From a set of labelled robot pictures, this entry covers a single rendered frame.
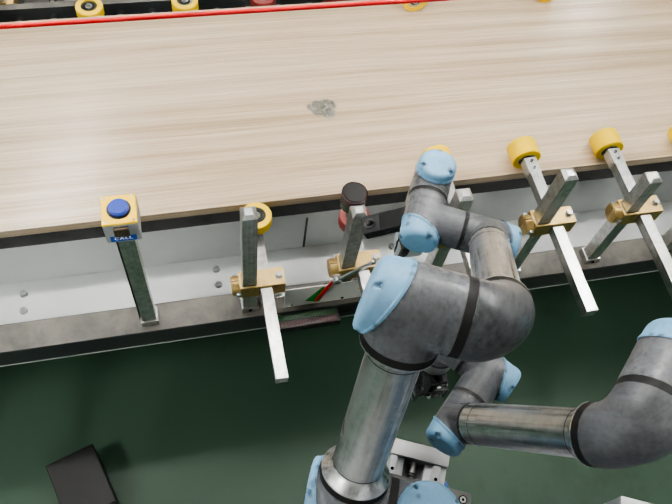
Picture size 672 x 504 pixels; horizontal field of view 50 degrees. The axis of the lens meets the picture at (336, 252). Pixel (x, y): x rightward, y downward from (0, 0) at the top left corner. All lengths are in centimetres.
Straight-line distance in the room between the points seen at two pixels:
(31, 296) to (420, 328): 139
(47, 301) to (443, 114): 122
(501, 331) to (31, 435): 196
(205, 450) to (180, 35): 134
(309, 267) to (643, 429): 124
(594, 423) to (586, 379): 178
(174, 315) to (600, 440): 120
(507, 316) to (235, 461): 168
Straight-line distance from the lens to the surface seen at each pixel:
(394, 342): 98
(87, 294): 211
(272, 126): 203
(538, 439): 120
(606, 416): 111
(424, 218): 133
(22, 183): 199
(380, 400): 107
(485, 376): 141
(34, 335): 200
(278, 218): 198
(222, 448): 255
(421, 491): 125
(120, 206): 150
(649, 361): 113
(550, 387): 282
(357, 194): 166
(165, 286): 209
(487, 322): 97
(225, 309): 195
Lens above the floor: 247
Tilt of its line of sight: 60 degrees down
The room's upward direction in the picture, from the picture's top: 12 degrees clockwise
